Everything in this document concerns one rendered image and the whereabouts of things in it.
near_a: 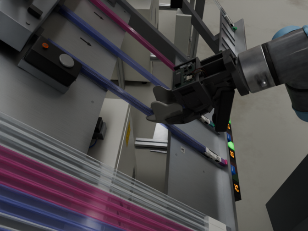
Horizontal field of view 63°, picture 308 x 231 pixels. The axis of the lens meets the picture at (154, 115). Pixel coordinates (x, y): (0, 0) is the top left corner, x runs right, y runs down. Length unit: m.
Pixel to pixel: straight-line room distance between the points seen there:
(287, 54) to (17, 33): 0.39
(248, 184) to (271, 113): 0.61
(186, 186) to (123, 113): 0.46
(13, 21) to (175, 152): 0.38
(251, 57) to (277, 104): 1.59
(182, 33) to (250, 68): 0.68
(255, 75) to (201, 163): 0.28
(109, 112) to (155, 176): 0.65
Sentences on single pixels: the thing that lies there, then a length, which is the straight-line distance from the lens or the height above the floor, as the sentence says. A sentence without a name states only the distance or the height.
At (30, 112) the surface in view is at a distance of 0.40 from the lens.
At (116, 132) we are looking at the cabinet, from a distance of 0.88.
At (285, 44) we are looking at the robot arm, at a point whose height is 1.09.
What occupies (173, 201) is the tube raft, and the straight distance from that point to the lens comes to 0.50.
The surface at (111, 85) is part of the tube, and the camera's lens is 0.50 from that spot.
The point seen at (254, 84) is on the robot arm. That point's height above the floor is 1.03.
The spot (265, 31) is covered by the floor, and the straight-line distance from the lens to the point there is 2.84.
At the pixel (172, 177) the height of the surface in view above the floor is 0.84.
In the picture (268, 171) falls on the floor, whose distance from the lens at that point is 1.64.
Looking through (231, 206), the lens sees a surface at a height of 0.73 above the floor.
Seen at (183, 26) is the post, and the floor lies 0.79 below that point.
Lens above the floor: 1.31
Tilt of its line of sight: 48 degrees down
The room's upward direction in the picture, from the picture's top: straight up
